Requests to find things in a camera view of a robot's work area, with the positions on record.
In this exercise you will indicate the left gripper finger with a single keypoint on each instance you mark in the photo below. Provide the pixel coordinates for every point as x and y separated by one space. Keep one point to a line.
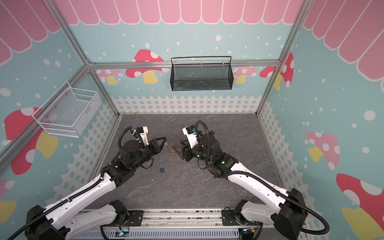
159 139
160 145

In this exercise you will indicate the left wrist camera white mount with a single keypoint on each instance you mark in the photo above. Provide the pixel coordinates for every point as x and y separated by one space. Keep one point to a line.
140 133

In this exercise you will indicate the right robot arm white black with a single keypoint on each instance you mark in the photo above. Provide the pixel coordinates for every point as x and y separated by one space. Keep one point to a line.
284 209

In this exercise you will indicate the grey vented cable duct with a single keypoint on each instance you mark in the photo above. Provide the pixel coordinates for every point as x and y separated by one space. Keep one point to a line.
160 234

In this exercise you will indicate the black mesh wall basket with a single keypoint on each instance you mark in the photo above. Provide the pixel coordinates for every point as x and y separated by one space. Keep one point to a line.
205 73

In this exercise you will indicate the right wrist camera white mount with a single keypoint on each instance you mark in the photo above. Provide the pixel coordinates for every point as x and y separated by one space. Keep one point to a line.
190 132

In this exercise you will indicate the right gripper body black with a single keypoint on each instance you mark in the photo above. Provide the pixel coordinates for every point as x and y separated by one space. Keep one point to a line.
185 151

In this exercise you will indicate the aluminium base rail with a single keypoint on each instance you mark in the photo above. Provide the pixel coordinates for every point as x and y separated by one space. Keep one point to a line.
183 217

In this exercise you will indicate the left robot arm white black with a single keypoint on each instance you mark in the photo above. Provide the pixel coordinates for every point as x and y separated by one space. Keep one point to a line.
129 158

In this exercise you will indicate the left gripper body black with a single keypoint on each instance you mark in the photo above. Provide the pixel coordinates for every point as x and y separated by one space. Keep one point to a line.
151 150

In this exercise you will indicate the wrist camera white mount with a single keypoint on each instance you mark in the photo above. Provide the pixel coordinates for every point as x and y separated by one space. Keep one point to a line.
140 133
190 132

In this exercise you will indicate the white mesh wall basket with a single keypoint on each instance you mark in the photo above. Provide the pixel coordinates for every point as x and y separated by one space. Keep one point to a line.
68 112

